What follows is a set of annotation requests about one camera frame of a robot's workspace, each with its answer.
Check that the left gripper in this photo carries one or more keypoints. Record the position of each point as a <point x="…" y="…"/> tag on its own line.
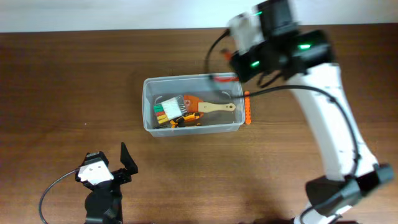
<point x="117" y="177"/>

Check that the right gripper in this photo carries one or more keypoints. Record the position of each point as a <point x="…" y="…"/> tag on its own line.
<point x="241" y="66"/>

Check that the small red-handled cutting pliers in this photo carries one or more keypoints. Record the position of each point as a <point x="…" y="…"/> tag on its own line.
<point x="225" y="76"/>

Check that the orange perforated plastic strip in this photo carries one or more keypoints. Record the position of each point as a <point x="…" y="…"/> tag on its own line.
<point x="247" y="103"/>

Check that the orange-black long-nose pliers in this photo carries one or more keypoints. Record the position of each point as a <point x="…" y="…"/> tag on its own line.
<point x="180" y="122"/>

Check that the screwdriver set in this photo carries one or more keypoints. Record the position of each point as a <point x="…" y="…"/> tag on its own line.
<point x="170" y="109"/>

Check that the clear plastic container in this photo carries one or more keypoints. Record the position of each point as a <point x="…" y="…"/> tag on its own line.
<point x="157" y="90"/>

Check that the orange scraper with wooden handle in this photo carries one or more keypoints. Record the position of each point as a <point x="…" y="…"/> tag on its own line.
<point x="194" y="104"/>

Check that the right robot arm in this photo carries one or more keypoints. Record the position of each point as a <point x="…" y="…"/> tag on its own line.
<point x="269" y="40"/>

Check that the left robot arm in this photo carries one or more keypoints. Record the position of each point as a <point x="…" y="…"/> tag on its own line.
<point x="103" y="204"/>

